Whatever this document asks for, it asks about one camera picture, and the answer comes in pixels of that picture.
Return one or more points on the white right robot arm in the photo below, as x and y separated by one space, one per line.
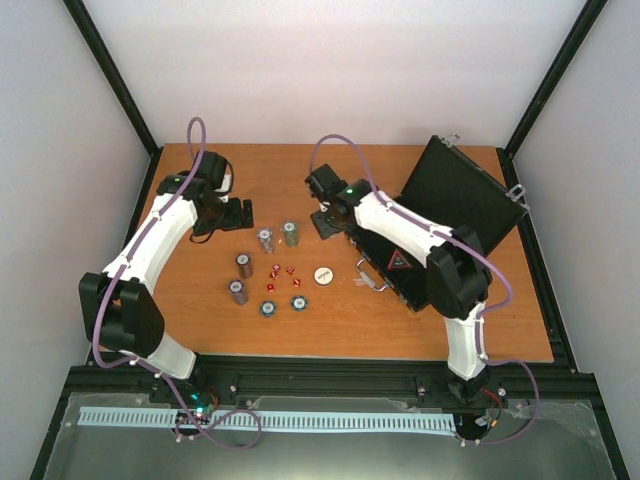
427 263

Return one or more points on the green 20 chip stack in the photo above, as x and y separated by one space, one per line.
290 233

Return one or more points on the white perforated cable strip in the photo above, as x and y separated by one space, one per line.
272 421

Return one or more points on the blue 10 chip stack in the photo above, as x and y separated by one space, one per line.
265 238

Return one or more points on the brown chip stack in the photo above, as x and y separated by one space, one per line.
244 265

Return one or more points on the flat blue chip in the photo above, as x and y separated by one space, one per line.
298 303
267 308

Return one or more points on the black aluminium frame rail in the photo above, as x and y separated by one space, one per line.
423 384

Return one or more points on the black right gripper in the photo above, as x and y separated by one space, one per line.
323 227

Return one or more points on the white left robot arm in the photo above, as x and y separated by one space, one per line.
117 304

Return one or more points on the white dealer button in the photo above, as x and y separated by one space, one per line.
323 276

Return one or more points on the black poker set case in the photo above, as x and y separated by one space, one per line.
450 189

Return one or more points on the triangular all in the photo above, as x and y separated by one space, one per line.
398 261

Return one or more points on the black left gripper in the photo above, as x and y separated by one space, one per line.
203 228

